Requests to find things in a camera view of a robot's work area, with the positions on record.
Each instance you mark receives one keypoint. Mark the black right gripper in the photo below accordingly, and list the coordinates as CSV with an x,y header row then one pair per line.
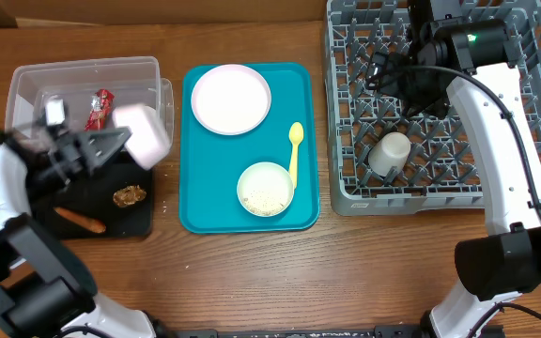
x,y
392,65

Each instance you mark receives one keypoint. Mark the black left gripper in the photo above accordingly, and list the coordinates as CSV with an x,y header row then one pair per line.
x,y
85,152

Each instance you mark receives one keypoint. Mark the red snack wrapper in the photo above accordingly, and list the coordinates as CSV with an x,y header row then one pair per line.
x,y
101,107

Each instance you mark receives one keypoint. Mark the small pink plate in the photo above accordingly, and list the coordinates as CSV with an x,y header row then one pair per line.
x,y
149,142

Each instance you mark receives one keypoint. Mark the brown food scraps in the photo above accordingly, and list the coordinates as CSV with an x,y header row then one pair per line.
x,y
129,196

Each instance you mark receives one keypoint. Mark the white plastic cup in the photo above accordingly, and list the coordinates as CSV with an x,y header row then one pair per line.
x,y
391,151

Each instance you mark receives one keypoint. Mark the pale green bowl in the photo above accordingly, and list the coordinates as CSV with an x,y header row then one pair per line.
x,y
265,189

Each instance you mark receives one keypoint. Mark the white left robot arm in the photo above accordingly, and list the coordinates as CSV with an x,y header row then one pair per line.
x,y
45,289

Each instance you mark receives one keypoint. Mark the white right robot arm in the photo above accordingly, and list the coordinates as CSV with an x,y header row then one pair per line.
x,y
472,67

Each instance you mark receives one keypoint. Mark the black waste tray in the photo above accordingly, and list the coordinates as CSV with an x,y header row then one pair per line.
x,y
94,198

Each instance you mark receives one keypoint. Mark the clear plastic bin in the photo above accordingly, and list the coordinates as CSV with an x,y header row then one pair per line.
x,y
130,79

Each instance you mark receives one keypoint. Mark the teal plastic tray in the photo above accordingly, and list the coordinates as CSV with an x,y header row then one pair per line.
x,y
211,164

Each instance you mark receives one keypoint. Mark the large pink plate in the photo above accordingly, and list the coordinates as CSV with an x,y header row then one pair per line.
x,y
231,99

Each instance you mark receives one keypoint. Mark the yellow plastic spoon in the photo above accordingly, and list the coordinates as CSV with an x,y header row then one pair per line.
x,y
295,136

